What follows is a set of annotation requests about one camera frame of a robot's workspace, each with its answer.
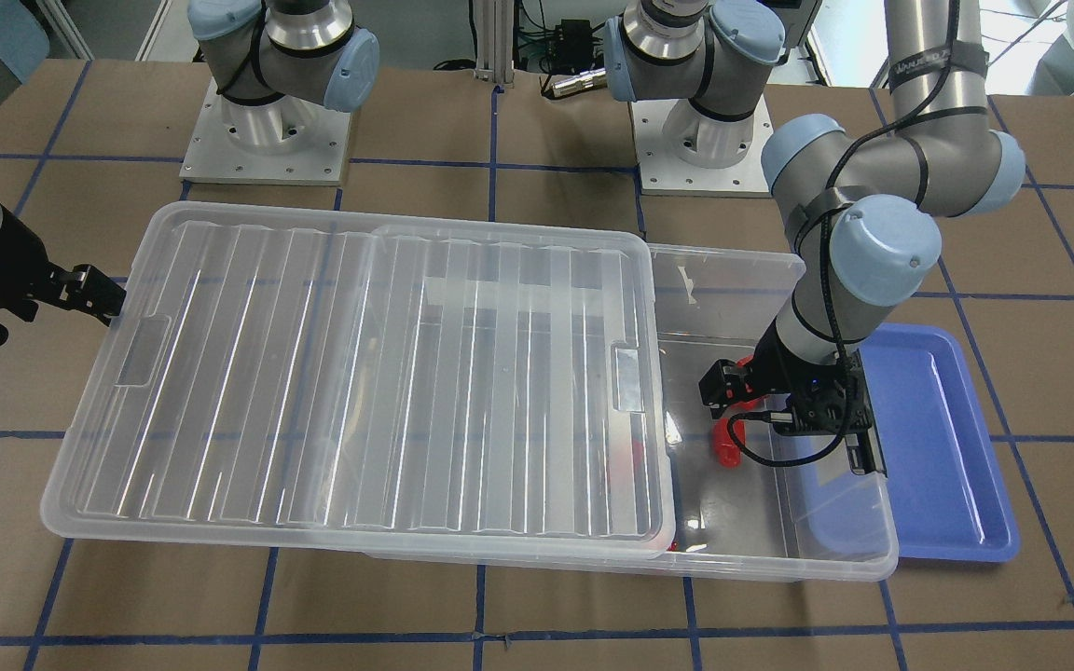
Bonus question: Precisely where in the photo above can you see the black power adapter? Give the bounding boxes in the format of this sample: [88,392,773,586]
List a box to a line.
[549,19,596,74]

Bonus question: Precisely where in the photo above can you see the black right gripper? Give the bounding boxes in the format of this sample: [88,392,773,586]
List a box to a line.
[0,218,127,347]

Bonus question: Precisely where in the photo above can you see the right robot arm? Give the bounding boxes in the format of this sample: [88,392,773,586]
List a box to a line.
[0,1,379,345]

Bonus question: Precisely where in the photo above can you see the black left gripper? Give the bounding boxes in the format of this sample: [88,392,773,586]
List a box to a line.
[698,340,862,436]

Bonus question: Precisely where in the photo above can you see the blue plastic tray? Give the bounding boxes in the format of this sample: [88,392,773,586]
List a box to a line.
[798,322,1021,564]

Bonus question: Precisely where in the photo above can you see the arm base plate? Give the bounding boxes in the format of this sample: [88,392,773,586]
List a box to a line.
[629,98,773,199]
[179,82,352,187]

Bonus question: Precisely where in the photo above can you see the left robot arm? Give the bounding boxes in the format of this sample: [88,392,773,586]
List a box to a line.
[603,1,1026,434]

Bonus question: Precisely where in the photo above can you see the clear plastic storage box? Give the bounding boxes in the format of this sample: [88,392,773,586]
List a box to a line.
[360,242,900,583]

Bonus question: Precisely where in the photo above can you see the aluminium frame post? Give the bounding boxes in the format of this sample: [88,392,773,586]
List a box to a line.
[471,0,516,89]

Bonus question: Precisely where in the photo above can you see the clear plastic box lid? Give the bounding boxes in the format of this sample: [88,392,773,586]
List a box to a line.
[41,202,674,564]

